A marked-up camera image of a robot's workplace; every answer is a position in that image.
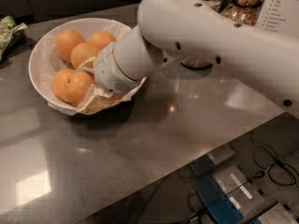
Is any allergen info sign card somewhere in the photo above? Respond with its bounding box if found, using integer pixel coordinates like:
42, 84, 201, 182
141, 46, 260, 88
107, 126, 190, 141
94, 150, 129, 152
256, 0, 299, 37

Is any glass cereal jar right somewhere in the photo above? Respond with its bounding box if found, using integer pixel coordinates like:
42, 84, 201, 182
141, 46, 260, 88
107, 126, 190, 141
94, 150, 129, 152
221, 0, 262, 25

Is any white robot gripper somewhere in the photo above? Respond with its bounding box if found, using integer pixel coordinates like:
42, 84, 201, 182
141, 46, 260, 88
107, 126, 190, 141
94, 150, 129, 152
75, 40, 148, 116

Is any glass cereal jar middle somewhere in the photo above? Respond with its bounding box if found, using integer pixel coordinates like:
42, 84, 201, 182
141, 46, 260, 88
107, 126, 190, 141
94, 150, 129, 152
182, 0, 222, 70

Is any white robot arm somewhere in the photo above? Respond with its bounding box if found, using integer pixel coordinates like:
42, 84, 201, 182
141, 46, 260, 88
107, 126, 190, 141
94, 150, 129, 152
79, 0, 299, 118

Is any green snack packet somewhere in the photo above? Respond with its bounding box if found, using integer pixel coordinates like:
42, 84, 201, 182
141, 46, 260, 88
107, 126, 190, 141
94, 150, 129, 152
0, 16, 27, 62

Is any glass cereal jar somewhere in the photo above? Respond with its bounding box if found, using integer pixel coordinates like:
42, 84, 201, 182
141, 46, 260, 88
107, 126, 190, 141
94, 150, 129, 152
221, 0, 262, 25
182, 0, 222, 70

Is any black floor cable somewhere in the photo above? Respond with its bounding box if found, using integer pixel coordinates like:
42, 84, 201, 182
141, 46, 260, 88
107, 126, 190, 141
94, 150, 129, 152
249, 131, 299, 189

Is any white paper bowl liner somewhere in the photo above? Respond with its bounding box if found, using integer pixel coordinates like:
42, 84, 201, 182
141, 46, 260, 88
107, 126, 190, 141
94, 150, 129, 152
31, 21, 148, 117

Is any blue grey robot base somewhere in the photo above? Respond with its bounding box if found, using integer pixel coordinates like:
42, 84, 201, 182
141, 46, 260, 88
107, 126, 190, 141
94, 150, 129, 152
178, 142, 299, 224

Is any white bowl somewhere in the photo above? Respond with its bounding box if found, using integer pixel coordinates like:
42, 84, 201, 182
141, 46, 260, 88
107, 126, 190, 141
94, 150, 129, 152
27, 17, 148, 115

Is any large front orange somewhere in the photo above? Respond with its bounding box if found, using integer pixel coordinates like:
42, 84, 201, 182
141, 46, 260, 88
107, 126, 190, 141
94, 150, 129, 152
64, 71, 94, 106

